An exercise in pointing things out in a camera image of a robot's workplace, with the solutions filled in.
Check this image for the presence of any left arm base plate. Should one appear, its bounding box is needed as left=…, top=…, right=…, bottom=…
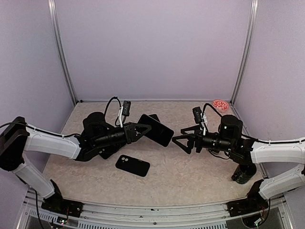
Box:
left=41, top=179, right=83, bottom=218

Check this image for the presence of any black cup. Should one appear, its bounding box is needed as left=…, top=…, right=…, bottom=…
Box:
left=231, top=164, right=257, bottom=184

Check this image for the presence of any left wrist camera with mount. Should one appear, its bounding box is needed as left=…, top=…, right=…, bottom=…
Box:
left=118, top=101, right=131, bottom=127

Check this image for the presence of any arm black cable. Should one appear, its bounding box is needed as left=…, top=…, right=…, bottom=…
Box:
left=202, top=103, right=224, bottom=120
left=104, top=96, right=121, bottom=127

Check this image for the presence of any front aluminium rail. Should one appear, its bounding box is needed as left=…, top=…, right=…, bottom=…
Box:
left=13, top=189, right=296, bottom=229

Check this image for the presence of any red and white patterned bowl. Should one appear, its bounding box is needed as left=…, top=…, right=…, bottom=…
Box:
left=212, top=99, right=229, bottom=113

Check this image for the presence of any right aluminium frame post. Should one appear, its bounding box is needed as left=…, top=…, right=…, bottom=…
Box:
left=230, top=0, right=259, bottom=106

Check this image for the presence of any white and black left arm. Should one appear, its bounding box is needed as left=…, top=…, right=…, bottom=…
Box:
left=0, top=112, right=151, bottom=212

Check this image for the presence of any black phone case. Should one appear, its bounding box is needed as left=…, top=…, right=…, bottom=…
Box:
left=115, top=155, right=150, bottom=177
left=99, top=151, right=114, bottom=160

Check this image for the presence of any aluminium frame post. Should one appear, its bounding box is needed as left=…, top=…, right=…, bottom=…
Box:
left=48, top=0, right=78, bottom=106
left=230, top=0, right=259, bottom=106

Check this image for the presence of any grey-edged black smartphone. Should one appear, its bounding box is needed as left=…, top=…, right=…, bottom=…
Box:
left=137, top=114, right=174, bottom=147

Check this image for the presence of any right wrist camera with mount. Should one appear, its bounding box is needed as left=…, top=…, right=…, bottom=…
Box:
left=192, top=107, right=208, bottom=135

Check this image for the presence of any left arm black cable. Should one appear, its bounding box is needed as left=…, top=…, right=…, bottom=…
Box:
left=104, top=96, right=121, bottom=127

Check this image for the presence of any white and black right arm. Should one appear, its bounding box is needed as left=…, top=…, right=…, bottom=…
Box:
left=172, top=115, right=305, bottom=212

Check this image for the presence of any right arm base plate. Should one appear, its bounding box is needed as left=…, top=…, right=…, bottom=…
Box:
left=226, top=179, right=270, bottom=217

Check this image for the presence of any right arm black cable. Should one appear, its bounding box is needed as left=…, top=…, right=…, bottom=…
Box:
left=202, top=103, right=224, bottom=120

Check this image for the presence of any green-edged black smartphone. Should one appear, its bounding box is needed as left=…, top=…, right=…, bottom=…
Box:
left=148, top=114, right=160, bottom=123

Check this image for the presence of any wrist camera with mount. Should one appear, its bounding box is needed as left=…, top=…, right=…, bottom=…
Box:
left=192, top=107, right=208, bottom=135
left=118, top=101, right=131, bottom=127

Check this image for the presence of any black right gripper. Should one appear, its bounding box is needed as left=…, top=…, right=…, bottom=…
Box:
left=173, top=125, right=234, bottom=154

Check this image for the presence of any left aluminium frame post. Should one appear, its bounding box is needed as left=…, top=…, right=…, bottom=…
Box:
left=48, top=0, right=78, bottom=106

